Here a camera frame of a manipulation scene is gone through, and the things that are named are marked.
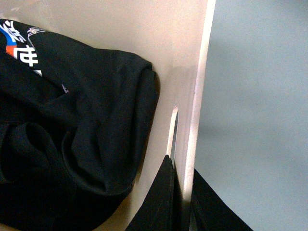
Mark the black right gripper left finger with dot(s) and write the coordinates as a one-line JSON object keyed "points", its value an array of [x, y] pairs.
{"points": [[162, 209]]}

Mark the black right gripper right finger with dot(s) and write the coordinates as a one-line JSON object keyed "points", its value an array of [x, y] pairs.
{"points": [[210, 212]]}

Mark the cream plastic laundry hamper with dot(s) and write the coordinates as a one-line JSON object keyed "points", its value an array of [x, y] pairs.
{"points": [[174, 36]]}

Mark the black printed t-shirt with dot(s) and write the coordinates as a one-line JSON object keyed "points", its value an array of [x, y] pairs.
{"points": [[73, 126]]}

